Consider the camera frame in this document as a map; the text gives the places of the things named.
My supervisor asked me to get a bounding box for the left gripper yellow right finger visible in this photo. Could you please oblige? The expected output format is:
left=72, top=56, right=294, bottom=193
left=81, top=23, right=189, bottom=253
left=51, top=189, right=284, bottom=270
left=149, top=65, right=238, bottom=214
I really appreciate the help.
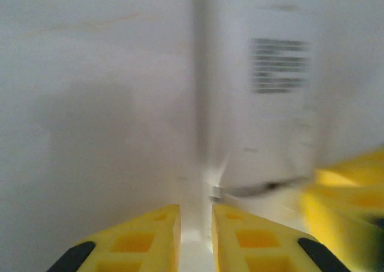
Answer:
left=211, top=204, right=352, bottom=272

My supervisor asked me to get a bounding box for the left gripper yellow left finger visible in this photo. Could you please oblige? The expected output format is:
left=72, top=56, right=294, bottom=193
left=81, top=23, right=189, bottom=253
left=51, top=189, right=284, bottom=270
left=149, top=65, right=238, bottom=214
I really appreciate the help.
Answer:
left=46, top=204, right=182, bottom=272

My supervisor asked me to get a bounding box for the white remote with display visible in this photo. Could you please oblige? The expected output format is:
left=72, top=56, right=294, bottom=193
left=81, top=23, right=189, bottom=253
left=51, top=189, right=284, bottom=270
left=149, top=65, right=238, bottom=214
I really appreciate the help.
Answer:
left=179, top=0, right=320, bottom=272

